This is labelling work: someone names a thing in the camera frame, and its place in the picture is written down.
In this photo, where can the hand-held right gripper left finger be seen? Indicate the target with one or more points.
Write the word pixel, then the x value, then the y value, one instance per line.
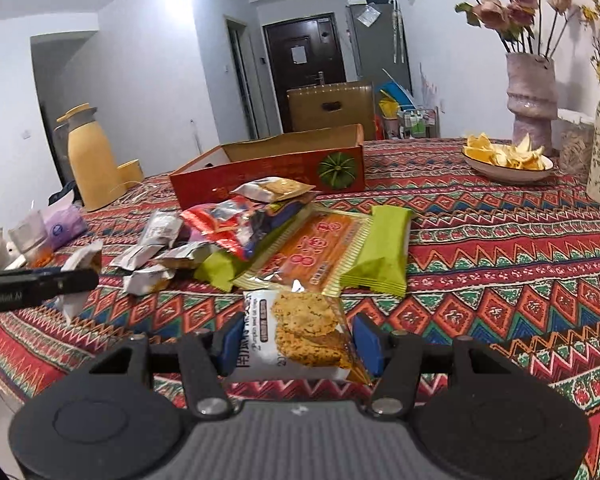
pixel 230 347

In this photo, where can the red snack bag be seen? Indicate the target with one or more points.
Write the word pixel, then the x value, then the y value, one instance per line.
pixel 225 227

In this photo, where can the oat cracker packet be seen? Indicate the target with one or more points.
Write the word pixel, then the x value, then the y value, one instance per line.
pixel 305 330
pixel 275 189

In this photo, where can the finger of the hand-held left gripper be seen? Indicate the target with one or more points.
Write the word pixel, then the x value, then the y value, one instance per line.
pixel 65 279

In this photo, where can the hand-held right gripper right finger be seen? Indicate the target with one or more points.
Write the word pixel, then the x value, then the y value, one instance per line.
pixel 367 347

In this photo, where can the orange flat snack packet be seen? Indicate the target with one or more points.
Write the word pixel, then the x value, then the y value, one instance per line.
pixel 315 250

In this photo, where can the yellow thermos jug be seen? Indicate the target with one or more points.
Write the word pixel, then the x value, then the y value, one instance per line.
pixel 95 160

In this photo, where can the pink ceramic vase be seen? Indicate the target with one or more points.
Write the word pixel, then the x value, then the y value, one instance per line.
pixel 530 95

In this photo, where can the grey refrigerator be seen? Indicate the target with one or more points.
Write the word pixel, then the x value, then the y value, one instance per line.
pixel 375 45

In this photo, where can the bowl of yellow chips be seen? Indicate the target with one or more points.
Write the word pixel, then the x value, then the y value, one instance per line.
pixel 505 160

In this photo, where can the dark brown door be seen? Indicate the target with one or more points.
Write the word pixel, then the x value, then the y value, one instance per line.
pixel 305 60

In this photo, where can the glass cup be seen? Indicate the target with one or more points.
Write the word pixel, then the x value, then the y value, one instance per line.
pixel 27 237

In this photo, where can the silver snack packet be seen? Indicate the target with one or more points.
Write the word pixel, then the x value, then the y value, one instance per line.
pixel 185 255
pixel 140 257
pixel 147 280
pixel 160 227
pixel 82 260

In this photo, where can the glass jar of seeds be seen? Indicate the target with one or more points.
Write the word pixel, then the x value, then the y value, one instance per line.
pixel 575 145

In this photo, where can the wooden chair back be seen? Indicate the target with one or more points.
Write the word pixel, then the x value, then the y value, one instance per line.
pixel 330 107

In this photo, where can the dried pink roses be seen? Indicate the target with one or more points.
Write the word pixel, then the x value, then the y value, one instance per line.
pixel 500 10

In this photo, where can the rack of bottles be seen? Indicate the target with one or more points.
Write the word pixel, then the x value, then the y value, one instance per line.
pixel 410 120

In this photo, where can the green snack packet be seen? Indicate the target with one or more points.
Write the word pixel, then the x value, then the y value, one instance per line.
pixel 380 250
pixel 217 270

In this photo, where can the hanging umbrella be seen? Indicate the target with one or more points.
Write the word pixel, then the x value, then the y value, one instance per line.
pixel 398 30

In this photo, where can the purple tissue pack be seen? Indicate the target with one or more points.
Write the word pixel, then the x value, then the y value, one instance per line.
pixel 62 222

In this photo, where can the red cardboard box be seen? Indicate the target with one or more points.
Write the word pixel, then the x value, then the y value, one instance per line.
pixel 280 165

